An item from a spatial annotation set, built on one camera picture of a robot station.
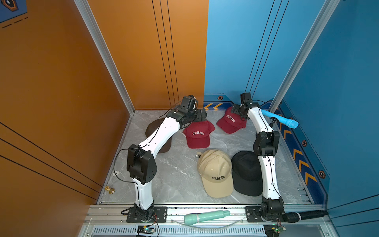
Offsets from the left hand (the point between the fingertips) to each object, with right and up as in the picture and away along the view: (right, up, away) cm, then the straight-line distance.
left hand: (201, 113), depth 86 cm
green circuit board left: (-28, -58, -15) cm, 66 cm away
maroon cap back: (+22, -6, +20) cm, 30 cm away
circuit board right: (+33, -58, -16) cm, 69 cm away
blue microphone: (+48, -5, -4) cm, 48 cm away
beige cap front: (+6, -30, -8) cm, 31 cm away
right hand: (+28, +3, +23) cm, 37 cm away
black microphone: (+43, -51, -17) cm, 69 cm away
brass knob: (-50, -43, -6) cm, 66 cm away
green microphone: (-5, -51, -16) cm, 54 cm away
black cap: (+25, -35, -3) cm, 43 cm away
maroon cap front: (-2, -13, +13) cm, 19 cm away
